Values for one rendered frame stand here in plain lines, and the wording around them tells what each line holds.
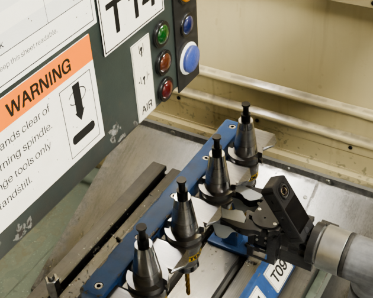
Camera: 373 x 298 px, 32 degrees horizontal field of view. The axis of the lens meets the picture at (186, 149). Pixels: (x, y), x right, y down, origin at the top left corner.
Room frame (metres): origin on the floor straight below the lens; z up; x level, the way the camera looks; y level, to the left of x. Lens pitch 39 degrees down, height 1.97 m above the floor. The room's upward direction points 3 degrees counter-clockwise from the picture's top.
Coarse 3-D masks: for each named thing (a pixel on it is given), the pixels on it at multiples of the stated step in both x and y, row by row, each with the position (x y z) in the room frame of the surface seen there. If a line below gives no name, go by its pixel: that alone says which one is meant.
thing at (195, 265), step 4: (196, 260) 0.72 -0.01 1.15; (188, 264) 0.71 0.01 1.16; (192, 264) 0.72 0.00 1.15; (196, 264) 0.72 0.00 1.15; (184, 268) 0.71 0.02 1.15; (188, 268) 0.71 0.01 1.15; (192, 268) 0.71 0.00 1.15; (196, 268) 0.72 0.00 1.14; (180, 272) 0.71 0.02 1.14; (184, 272) 0.71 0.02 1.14; (188, 272) 0.71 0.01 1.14
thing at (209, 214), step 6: (192, 198) 0.81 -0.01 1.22; (198, 198) 0.81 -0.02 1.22; (198, 204) 0.79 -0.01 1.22; (204, 204) 0.79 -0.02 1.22; (210, 204) 0.79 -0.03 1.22; (216, 204) 0.79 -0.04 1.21; (198, 210) 0.78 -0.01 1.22; (204, 210) 0.78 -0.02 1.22; (210, 210) 0.78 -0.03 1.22; (216, 210) 0.77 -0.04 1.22; (198, 216) 0.76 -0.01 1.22; (204, 216) 0.76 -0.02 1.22; (210, 216) 0.76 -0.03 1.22; (216, 216) 0.76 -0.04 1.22; (204, 222) 0.75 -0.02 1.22; (210, 222) 0.75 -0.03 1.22; (216, 222) 0.75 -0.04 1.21
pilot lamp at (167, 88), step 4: (168, 80) 0.57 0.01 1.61; (168, 84) 0.56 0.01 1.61; (172, 84) 0.57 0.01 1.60; (164, 88) 0.56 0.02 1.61; (168, 88) 0.56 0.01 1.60; (172, 88) 0.57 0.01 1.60; (164, 92) 0.56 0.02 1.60; (168, 92) 0.56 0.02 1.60; (164, 96) 0.56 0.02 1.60; (168, 96) 0.56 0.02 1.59
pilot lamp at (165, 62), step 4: (164, 56) 0.56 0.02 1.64; (168, 56) 0.57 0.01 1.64; (164, 60) 0.56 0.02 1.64; (168, 60) 0.56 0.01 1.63; (160, 64) 0.56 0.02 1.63; (164, 64) 0.56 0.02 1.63; (168, 64) 0.56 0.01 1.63; (160, 68) 0.56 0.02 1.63; (164, 68) 0.56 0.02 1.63; (168, 68) 0.56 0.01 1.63
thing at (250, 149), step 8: (240, 120) 0.92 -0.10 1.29; (240, 128) 0.91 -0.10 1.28; (248, 128) 0.90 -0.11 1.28; (240, 136) 0.90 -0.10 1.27; (248, 136) 0.90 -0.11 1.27; (240, 144) 0.90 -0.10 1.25; (248, 144) 0.90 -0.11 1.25; (256, 144) 0.91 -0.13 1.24; (240, 152) 0.90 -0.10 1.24; (248, 152) 0.90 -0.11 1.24; (256, 152) 0.91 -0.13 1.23
